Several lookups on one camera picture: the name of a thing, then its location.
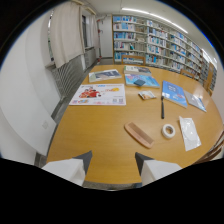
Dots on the small printed packet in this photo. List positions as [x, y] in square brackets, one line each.
[147, 95]

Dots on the white tape roll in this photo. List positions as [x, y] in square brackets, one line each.
[168, 131]

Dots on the wooden comb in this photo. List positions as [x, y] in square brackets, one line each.
[138, 134]

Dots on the wall radiator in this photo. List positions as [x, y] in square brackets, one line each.
[71, 75]

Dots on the wooden chair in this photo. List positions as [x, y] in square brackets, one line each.
[187, 72]
[133, 59]
[208, 80]
[213, 150]

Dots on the packaged white mask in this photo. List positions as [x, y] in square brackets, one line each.
[189, 132]

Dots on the green cover book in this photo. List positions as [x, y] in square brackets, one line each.
[137, 70]

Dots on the small dark blue pouch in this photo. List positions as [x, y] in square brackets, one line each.
[139, 82]

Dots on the dark cover magazine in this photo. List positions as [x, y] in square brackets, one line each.
[104, 75]

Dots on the white advertising poster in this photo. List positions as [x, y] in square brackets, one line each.
[99, 94]

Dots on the grey thin booklet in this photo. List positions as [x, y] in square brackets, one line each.
[195, 101]

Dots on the light blue illustrated book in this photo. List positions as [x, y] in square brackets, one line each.
[148, 81]

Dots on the library bookshelf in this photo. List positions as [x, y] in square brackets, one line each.
[156, 41]

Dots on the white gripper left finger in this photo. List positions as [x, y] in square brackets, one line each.
[68, 169]

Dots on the black pen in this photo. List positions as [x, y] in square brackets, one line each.
[162, 107]

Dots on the beige curtain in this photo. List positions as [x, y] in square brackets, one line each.
[66, 33]

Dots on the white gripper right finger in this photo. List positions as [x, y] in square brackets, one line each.
[156, 168]

